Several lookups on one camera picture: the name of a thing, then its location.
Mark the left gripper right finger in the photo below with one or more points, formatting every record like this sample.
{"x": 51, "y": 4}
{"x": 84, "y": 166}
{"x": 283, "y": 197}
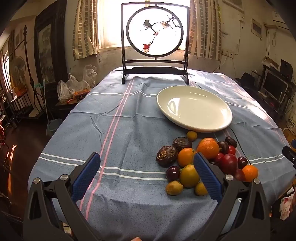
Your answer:
{"x": 242, "y": 211}

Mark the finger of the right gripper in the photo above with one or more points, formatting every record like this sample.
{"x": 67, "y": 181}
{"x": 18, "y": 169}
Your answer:
{"x": 289, "y": 154}

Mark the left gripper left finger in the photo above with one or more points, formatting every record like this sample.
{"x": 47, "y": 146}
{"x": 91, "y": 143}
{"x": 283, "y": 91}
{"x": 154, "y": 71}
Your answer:
{"x": 41, "y": 221}

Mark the small orange mandarin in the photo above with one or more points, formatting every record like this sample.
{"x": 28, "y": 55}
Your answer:
{"x": 250, "y": 173}

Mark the small yellow lime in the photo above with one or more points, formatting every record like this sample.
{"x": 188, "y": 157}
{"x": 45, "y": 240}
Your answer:
{"x": 200, "y": 189}

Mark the dark cherry plum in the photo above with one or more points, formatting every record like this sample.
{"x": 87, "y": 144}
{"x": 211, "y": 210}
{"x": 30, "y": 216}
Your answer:
{"x": 242, "y": 162}

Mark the red cherry tomato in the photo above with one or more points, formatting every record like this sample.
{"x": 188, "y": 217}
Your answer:
{"x": 218, "y": 159}
{"x": 231, "y": 150}

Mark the dark purple plum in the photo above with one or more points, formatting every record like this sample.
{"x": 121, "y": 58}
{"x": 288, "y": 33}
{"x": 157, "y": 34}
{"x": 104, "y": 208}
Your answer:
{"x": 231, "y": 142}

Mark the large red plum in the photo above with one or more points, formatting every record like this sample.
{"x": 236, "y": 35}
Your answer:
{"x": 229, "y": 164}

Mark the yellow lemon fruit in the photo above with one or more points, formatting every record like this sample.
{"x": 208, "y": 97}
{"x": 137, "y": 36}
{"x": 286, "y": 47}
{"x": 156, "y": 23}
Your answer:
{"x": 189, "y": 177}

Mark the dark maroon plum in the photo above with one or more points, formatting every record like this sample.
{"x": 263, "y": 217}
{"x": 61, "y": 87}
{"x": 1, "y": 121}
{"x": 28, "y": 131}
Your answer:
{"x": 223, "y": 147}

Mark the small yellow loquat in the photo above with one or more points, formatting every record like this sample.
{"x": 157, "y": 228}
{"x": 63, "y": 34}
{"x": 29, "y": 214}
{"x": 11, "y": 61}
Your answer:
{"x": 174, "y": 188}

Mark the dark red plum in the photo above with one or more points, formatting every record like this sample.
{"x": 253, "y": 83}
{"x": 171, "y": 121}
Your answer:
{"x": 173, "y": 173}

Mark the large orange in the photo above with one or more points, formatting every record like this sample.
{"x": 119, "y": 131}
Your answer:
{"x": 209, "y": 148}

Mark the orange tangerine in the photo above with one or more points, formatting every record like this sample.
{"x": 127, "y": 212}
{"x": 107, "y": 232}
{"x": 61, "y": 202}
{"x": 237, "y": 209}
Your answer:
{"x": 185, "y": 157}

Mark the wrinkled dark passion fruit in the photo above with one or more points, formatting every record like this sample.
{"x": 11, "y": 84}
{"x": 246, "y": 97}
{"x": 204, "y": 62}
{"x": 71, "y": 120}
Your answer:
{"x": 166, "y": 156}

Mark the small yellow-green kumquat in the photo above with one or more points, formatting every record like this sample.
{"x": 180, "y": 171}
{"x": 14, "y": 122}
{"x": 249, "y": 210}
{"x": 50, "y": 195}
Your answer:
{"x": 192, "y": 136}

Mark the blue striped tablecloth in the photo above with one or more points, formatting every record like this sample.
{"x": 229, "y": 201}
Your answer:
{"x": 122, "y": 123}

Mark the computer monitor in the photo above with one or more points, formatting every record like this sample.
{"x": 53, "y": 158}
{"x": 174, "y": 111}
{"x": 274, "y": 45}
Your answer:
{"x": 274, "y": 86}

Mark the white oval plate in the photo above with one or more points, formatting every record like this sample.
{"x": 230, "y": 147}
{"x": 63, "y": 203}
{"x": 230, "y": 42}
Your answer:
{"x": 194, "y": 109}

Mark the coat rack stand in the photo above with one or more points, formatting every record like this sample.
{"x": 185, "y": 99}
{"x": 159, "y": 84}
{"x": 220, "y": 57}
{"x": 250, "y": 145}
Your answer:
{"x": 34, "y": 88}

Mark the plastic bags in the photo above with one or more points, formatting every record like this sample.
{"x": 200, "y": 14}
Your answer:
{"x": 73, "y": 88}

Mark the right striped curtain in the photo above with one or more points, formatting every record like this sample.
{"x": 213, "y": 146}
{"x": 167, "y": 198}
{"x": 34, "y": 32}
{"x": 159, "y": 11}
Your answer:
{"x": 205, "y": 29}

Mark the striped curtain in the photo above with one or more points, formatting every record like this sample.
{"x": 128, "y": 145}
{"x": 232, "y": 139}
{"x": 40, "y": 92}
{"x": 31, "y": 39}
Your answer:
{"x": 205, "y": 29}
{"x": 85, "y": 38}

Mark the standing fan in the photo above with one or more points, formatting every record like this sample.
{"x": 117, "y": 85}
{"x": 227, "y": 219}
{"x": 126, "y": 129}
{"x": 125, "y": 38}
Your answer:
{"x": 18, "y": 68}

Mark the bird painting table screen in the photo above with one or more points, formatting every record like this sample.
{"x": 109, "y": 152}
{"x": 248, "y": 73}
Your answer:
{"x": 154, "y": 38}

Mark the left striped curtain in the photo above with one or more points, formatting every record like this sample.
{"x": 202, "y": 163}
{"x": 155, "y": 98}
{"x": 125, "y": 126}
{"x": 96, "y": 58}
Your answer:
{"x": 85, "y": 38}

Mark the dark framed painting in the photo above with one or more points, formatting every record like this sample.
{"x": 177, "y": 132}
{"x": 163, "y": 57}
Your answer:
{"x": 44, "y": 30}

